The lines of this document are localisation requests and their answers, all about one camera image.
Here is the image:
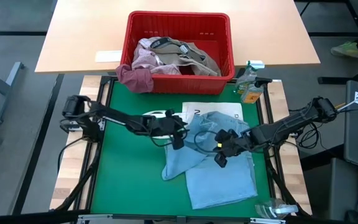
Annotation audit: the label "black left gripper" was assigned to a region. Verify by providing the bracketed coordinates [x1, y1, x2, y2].
[149, 108, 188, 139]

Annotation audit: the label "white printed tote bag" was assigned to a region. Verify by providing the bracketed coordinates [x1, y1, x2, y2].
[141, 101, 244, 139]

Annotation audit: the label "light blue jeans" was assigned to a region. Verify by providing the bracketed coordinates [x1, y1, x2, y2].
[162, 111, 259, 210]

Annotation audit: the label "maroon shirt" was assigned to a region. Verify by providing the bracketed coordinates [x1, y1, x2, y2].
[116, 64, 154, 93]

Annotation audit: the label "red plastic laundry bin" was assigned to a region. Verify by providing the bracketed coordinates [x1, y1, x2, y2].
[119, 11, 236, 95]

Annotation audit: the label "orange-label pump bottle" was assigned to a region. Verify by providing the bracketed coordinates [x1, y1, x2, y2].
[241, 77, 273, 105]

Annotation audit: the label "green-label spray bottle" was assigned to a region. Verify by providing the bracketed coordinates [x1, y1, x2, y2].
[234, 60, 265, 95]

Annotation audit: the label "pink garment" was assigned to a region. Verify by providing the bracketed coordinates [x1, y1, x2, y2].
[131, 36, 181, 75]

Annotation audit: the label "khaki trousers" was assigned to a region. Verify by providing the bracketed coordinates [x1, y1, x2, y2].
[149, 36, 222, 77]

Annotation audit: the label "green table mat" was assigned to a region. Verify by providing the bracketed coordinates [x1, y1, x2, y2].
[90, 80, 272, 218]

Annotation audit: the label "clear spray bottle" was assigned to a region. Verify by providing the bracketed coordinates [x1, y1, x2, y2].
[254, 198, 300, 220]

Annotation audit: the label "white paper label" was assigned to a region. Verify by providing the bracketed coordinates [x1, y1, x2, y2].
[94, 50, 123, 63]

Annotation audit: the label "black desk foot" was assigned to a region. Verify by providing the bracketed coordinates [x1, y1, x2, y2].
[318, 62, 358, 85]

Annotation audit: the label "light wooden desk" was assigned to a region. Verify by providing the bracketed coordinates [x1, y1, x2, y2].
[35, 0, 321, 75]

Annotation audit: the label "green shoe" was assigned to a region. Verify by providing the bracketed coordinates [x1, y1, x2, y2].
[330, 41, 358, 58]

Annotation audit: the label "grey metal desk leg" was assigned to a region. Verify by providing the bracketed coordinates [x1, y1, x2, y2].
[0, 61, 24, 125]

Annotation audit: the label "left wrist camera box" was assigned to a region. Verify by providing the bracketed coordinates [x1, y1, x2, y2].
[172, 136, 185, 151]

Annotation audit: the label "black right camera cable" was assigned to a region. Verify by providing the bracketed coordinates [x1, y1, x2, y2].
[193, 130, 221, 154]

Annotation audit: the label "black frame strut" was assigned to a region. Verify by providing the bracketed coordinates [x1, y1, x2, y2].
[54, 149, 102, 212]
[265, 149, 311, 216]

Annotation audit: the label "black table frame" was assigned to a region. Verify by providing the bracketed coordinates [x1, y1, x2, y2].
[73, 75, 291, 224]

